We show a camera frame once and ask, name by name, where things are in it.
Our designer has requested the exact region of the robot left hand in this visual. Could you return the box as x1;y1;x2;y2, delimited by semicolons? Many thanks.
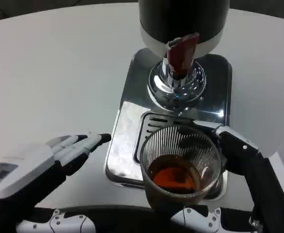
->
0;132;112;233

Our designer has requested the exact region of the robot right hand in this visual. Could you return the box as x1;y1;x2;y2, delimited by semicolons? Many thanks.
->
170;120;284;233

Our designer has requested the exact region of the clear ribbed glass cup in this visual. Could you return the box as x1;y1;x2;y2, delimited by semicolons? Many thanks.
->
139;125;222;211

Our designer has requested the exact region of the amber tea drink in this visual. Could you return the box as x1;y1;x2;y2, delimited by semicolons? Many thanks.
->
148;155;203;195

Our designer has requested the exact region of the steel drip tray base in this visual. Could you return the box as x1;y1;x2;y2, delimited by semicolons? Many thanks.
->
104;47;233;201

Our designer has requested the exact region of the slotted steel tray grid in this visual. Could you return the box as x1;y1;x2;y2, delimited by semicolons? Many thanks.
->
134;112;220;156

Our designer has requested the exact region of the red tap lever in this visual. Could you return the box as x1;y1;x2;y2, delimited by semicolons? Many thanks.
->
167;33;200;76

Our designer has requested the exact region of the black drink dispenser chrome pedestal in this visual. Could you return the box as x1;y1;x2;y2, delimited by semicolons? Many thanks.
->
138;0;231;110

